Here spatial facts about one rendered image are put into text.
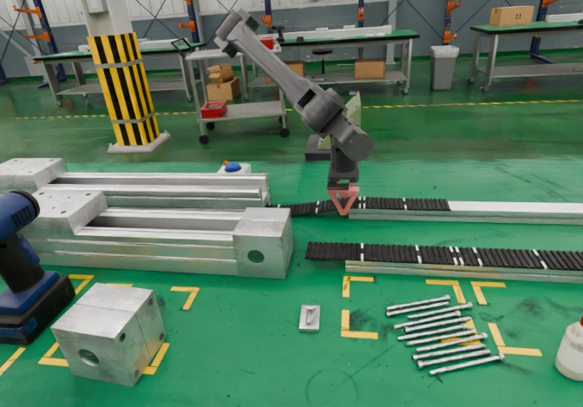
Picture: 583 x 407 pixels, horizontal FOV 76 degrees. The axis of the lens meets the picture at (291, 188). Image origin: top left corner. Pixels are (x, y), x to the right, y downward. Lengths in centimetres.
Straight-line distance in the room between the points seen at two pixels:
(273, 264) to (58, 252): 46
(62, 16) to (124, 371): 1010
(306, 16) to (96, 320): 799
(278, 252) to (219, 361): 20
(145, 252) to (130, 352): 25
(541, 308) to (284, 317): 41
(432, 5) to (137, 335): 816
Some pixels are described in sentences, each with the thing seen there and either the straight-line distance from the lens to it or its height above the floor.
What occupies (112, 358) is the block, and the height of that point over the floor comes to 83.
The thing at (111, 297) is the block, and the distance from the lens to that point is 62.
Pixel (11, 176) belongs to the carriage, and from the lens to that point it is 116.
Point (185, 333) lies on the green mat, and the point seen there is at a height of 78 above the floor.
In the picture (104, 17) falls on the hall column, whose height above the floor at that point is 125.
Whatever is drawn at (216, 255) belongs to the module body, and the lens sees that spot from 72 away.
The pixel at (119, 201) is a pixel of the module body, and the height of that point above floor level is 83.
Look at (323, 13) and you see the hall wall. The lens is 831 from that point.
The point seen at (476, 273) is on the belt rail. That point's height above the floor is 79.
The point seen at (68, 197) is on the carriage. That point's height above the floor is 91.
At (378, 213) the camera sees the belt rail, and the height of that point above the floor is 79.
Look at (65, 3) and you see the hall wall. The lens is 1044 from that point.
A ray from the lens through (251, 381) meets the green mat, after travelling 57.
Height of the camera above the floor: 123
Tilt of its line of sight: 26 degrees down
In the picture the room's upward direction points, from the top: 5 degrees counter-clockwise
